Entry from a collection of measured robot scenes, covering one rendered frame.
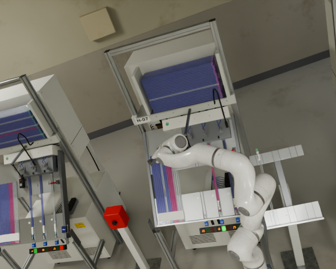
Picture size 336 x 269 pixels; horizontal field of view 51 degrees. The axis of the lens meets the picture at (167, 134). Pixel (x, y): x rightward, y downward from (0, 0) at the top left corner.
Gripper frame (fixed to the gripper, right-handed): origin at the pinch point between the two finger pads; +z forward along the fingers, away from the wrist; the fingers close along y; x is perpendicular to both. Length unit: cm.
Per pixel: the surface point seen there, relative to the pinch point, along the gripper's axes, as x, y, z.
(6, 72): 184, 96, 339
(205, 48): 15, 91, 12
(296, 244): -131, 38, 34
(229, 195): -64, 30, 32
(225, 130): -32, 60, 22
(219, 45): 12, 87, -5
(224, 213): -69, 19, 36
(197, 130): -20, 53, 35
